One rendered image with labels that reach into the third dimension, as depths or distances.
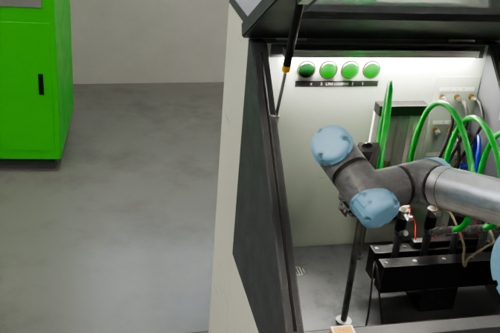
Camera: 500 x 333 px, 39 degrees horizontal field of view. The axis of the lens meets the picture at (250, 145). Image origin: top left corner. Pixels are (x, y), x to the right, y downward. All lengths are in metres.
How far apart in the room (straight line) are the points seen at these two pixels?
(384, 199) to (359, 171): 0.07
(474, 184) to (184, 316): 2.08
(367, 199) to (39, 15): 2.92
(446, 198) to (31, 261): 2.53
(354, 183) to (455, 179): 0.17
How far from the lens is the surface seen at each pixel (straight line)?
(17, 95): 4.06
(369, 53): 1.84
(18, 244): 3.61
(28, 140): 4.16
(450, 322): 1.71
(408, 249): 1.88
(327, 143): 1.25
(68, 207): 3.87
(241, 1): 1.97
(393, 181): 1.25
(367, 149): 1.47
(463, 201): 1.21
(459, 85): 2.02
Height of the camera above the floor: 1.96
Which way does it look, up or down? 25 degrees down
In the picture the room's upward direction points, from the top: 5 degrees clockwise
